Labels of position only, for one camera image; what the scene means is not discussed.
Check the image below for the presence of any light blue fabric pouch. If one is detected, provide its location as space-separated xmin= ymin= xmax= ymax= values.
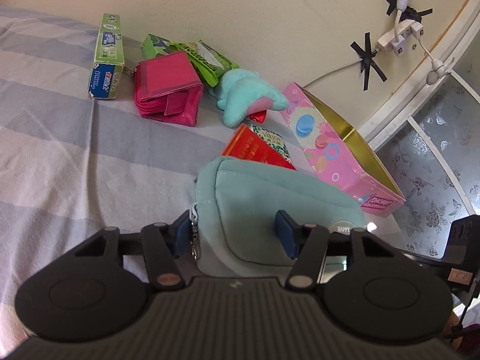
xmin=191 ymin=157 xmax=366 ymax=281

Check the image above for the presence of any red small box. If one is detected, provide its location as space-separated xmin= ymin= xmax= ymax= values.
xmin=221 ymin=124 xmax=295 ymax=170

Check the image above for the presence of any magenta leather wallet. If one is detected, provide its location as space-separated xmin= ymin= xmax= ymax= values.
xmin=134 ymin=51 xmax=203 ymax=127

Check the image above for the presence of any teal plush toy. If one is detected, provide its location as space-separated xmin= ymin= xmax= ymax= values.
xmin=209 ymin=68 xmax=290 ymax=128

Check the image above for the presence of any green toothpaste box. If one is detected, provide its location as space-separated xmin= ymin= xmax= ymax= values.
xmin=88 ymin=13 xmax=125 ymax=100

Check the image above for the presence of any pink macaron biscuit tin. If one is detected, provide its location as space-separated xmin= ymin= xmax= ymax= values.
xmin=281 ymin=83 xmax=405 ymax=217

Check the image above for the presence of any green patterned small box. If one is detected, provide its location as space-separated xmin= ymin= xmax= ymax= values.
xmin=250 ymin=124 xmax=291 ymax=163

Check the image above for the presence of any striped bed sheet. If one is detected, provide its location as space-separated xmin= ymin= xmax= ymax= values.
xmin=0 ymin=6 xmax=410 ymax=357

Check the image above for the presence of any green tissue packet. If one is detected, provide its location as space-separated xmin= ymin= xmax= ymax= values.
xmin=142 ymin=33 xmax=239 ymax=88

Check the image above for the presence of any black tape cross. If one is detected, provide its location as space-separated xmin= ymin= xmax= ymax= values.
xmin=350 ymin=33 xmax=387 ymax=91

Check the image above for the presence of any white plug adapter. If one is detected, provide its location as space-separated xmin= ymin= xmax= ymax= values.
xmin=417 ymin=39 xmax=448 ymax=86

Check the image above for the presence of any white power strip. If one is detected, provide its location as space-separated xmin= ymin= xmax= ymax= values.
xmin=377 ymin=19 xmax=425 ymax=56

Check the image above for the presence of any white window frame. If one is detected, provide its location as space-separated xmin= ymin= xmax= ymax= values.
xmin=360 ymin=0 xmax=479 ymax=215

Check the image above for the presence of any white power cable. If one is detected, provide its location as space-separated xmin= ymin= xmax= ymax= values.
xmin=301 ymin=58 xmax=363 ymax=89

